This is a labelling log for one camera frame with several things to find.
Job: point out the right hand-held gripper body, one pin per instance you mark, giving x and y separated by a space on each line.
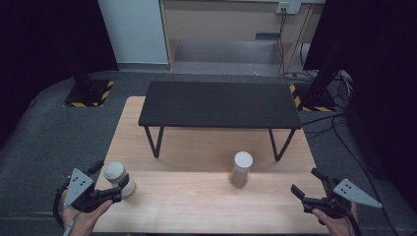
352 194

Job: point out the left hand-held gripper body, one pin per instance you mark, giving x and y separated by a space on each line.
77 187

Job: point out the clear jar with white powder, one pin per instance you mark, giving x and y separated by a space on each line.
114 172

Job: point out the clear jar with brown powder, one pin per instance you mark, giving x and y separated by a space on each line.
242 167

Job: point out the black shelf with metal legs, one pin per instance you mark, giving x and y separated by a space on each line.
219 103

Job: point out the person's right hand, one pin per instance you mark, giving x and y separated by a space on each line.
339 226

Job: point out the person's left hand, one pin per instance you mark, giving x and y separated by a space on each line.
80 223

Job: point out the black stand with striped base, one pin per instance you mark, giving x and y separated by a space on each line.
88 93
316 98

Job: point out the black curtain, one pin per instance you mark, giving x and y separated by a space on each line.
46 49
380 82

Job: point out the white cabinet panel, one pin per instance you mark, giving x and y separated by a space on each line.
134 31

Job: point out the white power outlet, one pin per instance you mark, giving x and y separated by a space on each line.
288 7

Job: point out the light wooden desk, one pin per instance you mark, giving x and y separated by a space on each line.
226 23

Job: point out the grey bracket under desk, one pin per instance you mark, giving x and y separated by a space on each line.
267 36

